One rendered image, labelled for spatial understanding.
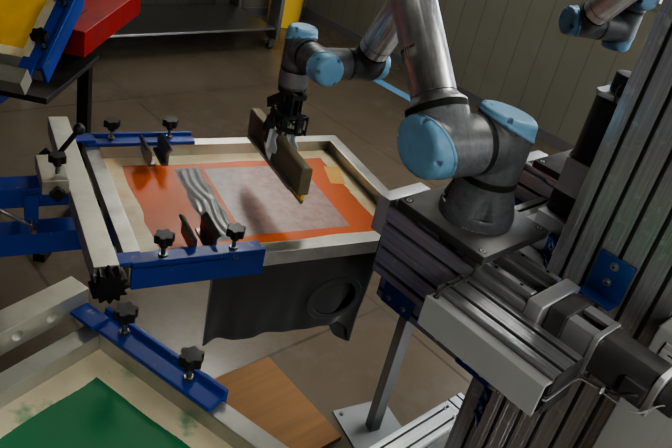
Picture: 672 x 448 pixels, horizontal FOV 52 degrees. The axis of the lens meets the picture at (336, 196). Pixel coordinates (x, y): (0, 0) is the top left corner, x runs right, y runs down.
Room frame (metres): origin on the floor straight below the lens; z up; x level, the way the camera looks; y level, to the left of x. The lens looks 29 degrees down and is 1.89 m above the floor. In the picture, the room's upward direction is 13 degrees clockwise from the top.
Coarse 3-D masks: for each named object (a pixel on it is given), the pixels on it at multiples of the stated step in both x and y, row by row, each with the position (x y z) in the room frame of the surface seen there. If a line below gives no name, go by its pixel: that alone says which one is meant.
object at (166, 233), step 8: (104, 120) 1.64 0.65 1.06; (112, 120) 1.65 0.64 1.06; (120, 120) 1.66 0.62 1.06; (168, 120) 1.73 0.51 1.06; (176, 120) 1.74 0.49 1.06; (112, 128) 1.64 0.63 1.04; (168, 128) 1.72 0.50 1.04; (112, 136) 1.65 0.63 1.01; (168, 136) 1.73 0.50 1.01; (232, 224) 1.28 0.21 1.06; (240, 224) 1.29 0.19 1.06; (160, 232) 1.19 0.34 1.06; (168, 232) 1.20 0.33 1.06; (232, 232) 1.26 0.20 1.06; (240, 232) 1.26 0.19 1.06; (160, 240) 1.17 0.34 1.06; (168, 240) 1.18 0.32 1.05; (232, 240) 1.27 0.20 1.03; (232, 248) 1.27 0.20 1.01; (160, 256) 1.18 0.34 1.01
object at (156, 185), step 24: (144, 168) 1.62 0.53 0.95; (168, 168) 1.65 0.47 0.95; (216, 168) 1.71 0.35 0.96; (240, 168) 1.75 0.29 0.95; (264, 168) 1.78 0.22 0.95; (312, 168) 1.85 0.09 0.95; (144, 192) 1.50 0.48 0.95; (168, 192) 1.53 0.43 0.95; (216, 192) 1.58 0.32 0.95; (240, 192) 1.61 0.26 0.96; (264, 192) 1.64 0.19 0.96; (288, 192) 1.67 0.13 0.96; (312, 192) 1.70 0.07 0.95
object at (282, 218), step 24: (336, 192) 1.74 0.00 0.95; (144, 216) 1.39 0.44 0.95; (168, 216) 1.42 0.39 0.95; (192, 216) 1.44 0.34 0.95; (240, 216) 1.49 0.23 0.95; (264, 216) 1.52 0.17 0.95; (288, 216) 1.55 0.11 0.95; (312, 216) 1.57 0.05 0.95; (336, 216) 1.60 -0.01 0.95; (360, 216) 1.63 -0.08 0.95; (240, 240) 1.38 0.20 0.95; (264, 240) 1.41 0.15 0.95; (288, 240) 1.43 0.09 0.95
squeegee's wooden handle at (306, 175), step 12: (252, 120) 1.74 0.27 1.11; (264, 120) 1.70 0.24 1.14; (252, 132) 1.73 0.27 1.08; (276, 144) 1.60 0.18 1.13; (288, 144) 1.58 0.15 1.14; (276, 156) 1.59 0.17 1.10; (288, 156) 1.53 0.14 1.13; (300, 156) 1.53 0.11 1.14; (288, 168) 1.52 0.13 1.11; (300, 168) 1.47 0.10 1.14; (300, 180) 1.46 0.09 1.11; (300, 192) 1.47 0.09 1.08
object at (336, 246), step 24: (192, 144) 1.76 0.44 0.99; (216, 144) 1.80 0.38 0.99; (240, 144) 1.84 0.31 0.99; (312, 144) 1.97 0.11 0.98; (336, 144) 1.99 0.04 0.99; (96, 168) 1.50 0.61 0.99; (360, 168) 1.86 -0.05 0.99; (96, 192) 1.44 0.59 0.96; (120, 216) 1.32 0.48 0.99; (120, 240) 1.23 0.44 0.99; (312, 240) 1.40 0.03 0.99; (336, 240) 1.43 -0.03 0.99; (360, 240) 1.46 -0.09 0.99; (264, 264) 1.31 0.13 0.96
